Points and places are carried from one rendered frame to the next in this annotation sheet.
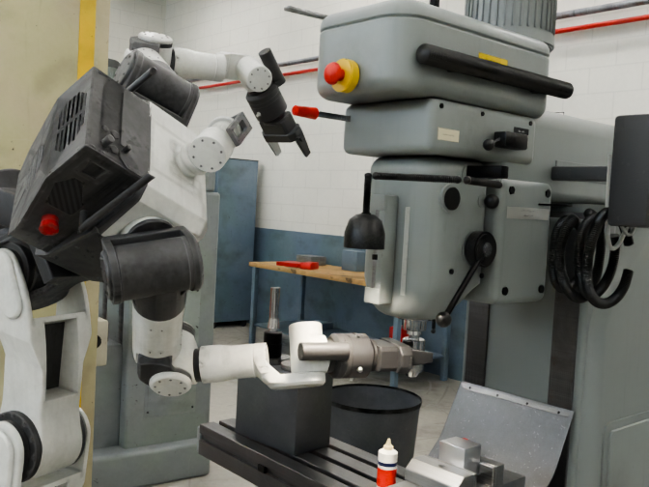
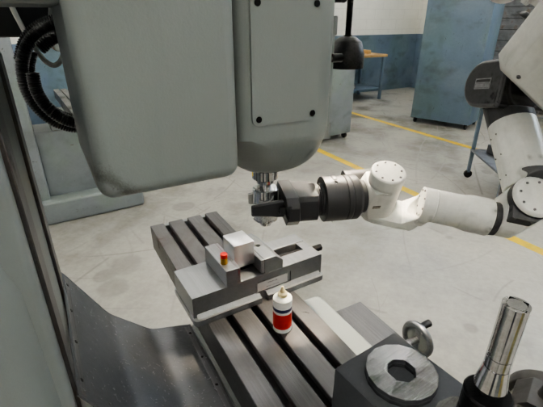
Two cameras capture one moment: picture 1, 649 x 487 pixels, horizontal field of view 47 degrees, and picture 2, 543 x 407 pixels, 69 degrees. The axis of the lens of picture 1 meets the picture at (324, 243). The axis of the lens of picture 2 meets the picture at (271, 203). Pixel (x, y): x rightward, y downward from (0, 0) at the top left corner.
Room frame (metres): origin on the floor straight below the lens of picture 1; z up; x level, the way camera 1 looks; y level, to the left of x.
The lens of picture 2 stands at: (2.18, -0.04, 1.55)
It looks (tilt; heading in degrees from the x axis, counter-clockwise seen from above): 25 degrees down; 192
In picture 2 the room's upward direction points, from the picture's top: straight up
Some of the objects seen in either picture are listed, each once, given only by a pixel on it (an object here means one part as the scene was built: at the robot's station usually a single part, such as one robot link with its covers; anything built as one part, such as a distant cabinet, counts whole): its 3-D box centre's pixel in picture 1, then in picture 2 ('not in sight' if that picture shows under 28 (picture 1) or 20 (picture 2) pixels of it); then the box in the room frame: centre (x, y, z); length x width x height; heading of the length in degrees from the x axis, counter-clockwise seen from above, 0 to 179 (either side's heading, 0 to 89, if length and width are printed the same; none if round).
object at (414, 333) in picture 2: not in sight; (409, 342); (1.18, 0.18, 0.64); 0.16 x 0.12 x 0.12; 131
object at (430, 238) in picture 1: (422, 237); (261, 69); (1.51, -0.20, 1.47); 0.21 x 0.19 x 0.32; 41
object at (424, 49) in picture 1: (500, 73); not in sight; (1.42, -0.32, 1.79); 0.45 x 0.04 x 0.04; 131
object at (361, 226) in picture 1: (364, 230); (347, 51); (1.30, -0.07, 1.48); 0.07 x 0.07 x 0.06
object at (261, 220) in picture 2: (412, 357); (265, 205); (1.51, -0.19, 1.22); 0.05 x 0.05 x 0.06
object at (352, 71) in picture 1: (345, 75); not in sight; (1.36, -0.02, 1.76); 0.06 x 0.02 x 0.06; 41
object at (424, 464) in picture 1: (439, 476); (259, 251); (1.37, -0.24, 1.03); 0.12 x 0.06 x 0.04; 43
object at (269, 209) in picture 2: not in sight; (268, 210); (1.54, -0.18, 1.23); 0.06 x 0.02 x 0.03; 111
